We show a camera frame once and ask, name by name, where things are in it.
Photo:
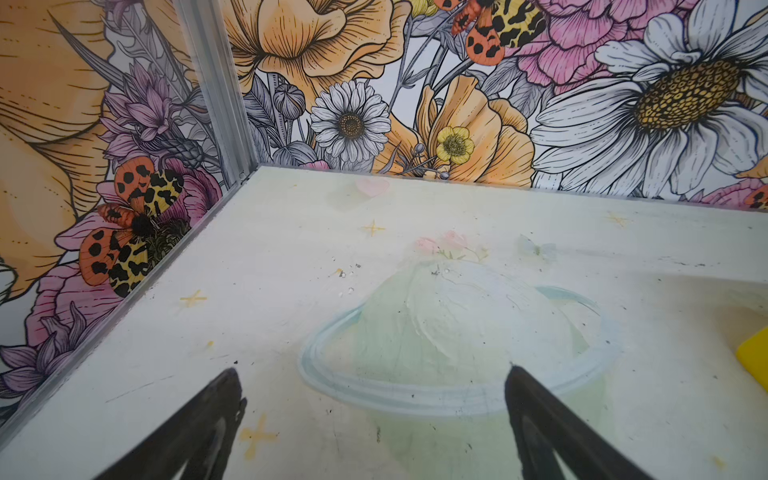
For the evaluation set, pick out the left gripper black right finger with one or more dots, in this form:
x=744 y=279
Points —
x=547 y=433

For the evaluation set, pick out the aluminium corner post left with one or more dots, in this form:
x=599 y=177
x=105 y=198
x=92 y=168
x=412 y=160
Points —
x=205 y=34

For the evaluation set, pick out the yellow plastic bin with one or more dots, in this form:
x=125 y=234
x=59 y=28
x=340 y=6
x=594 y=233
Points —
x=752 y=354

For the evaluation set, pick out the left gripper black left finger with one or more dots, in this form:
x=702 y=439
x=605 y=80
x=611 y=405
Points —
x=195 y=442

